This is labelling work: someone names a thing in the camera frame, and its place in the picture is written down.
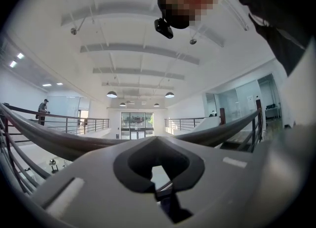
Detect dark wooden handrail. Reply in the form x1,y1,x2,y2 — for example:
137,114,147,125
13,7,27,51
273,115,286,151
0,99,264,195

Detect black metal balcony railing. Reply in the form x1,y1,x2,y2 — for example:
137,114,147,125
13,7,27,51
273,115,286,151
164,117,205,131
2,103,110,136

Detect glass office partition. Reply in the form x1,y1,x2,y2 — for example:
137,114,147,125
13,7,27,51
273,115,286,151
204,73,282,124

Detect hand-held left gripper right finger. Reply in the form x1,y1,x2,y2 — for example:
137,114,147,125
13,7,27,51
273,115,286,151
157,135,267,228

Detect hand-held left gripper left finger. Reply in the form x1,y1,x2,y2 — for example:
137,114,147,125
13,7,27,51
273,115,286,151
29,135,172,228

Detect glass entrance doors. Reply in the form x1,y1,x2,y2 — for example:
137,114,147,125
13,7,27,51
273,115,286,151
120,112,155,140

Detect black stool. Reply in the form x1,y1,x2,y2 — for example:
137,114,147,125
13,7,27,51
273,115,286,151
48,158,59,174

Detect black head-worn camera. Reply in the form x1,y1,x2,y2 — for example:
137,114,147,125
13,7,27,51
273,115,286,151
154,18,174,39

